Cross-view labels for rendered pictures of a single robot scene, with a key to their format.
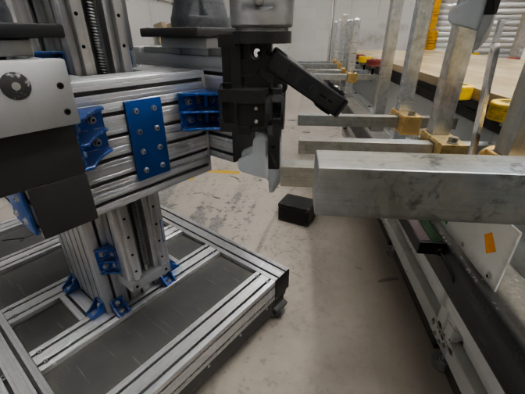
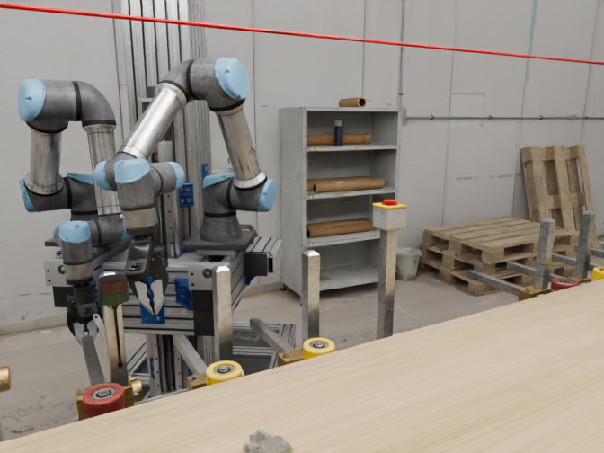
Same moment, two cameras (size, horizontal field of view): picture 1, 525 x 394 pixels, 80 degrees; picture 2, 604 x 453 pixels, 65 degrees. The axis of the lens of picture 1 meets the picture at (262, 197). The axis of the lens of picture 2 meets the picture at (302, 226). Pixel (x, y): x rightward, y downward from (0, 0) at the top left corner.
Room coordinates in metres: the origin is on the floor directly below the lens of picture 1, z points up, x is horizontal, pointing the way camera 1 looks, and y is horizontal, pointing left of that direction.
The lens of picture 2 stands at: (0.22, -1.40, 1.46)
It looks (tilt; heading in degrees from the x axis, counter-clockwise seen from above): 13 degrees down; 56
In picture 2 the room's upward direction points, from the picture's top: straight up
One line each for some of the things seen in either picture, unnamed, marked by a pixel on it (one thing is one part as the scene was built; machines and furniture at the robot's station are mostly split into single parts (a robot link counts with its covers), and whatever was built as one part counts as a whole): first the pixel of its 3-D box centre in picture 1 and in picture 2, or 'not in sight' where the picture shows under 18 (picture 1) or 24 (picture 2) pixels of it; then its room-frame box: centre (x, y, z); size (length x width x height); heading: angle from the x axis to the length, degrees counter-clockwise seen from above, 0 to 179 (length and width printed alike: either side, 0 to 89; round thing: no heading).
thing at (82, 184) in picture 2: not in sight; (84, 190); (0.54, 0.47, 1.21); 0.13 x 0.12 x 0.14; 2
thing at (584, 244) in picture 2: (345, 62); (581, 270); (2.17, -0.53, 0.87); 0.04 x 0.04 x 0.48; 85
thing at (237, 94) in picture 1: (256, 84); (81, 296); (0.43, 0.01, 0.97); 0.09 x 0.08 x 0.12; 85
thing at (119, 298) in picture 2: not in sight; (113, 295); (0.43, -0.41, 1.10); 0.06 x 0.06 x 0.02
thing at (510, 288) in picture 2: (335, 77); (513, 289); (1.89, -0.41, 0.81); 0.44 x 0.03 x 0.04; 85
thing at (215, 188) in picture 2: not in sight; (221, 191); (0.94, 0.15, 1.21); 0.13 x 0.12 x 0.14; 125
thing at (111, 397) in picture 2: not in sight; (105, 415); (0.38, -0.44, 0.85); 0.08 x 0.08 x 0.11
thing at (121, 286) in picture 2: not in sight; (112, 283); (0.43, -0.41, 1.13); 0.06 x 0.06 x 0.02
